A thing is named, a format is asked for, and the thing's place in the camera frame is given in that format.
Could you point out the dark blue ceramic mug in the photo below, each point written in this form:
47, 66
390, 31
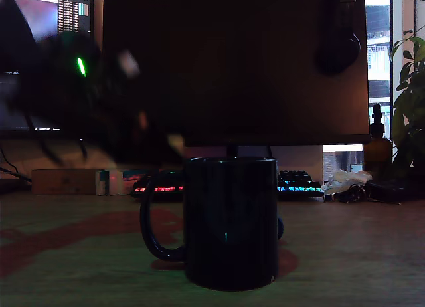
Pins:
229, 220

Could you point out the blue coffee capsule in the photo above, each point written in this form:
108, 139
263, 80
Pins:
281, 228

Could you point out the white box blue print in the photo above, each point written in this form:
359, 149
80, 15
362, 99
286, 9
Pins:
133, 180

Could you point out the small white teal box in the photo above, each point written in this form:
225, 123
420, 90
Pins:
102, 183

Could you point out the black monitor stand neck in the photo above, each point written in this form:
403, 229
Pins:
232, 151

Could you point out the brown cardboard box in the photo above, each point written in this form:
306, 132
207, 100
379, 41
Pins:
59, 182

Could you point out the dark computer monitor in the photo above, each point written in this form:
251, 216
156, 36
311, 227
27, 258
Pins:
265, 71

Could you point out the backlit black keyboard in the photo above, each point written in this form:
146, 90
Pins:
299, 184

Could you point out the lit computer monitor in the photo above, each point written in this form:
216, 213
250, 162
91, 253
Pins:
73, 14

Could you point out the crumpled white tissue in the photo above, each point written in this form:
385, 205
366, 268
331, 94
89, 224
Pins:
345, 179

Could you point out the black headphones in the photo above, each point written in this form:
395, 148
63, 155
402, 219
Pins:
342, 54

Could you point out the brown dropper bottle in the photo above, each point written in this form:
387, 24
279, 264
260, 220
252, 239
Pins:
376, 154

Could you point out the black pouch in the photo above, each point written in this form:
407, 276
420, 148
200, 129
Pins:
388, 189

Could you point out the green potted plant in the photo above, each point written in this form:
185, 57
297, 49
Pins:
411, 114

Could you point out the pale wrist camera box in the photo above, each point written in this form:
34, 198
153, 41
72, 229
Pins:
128, 63

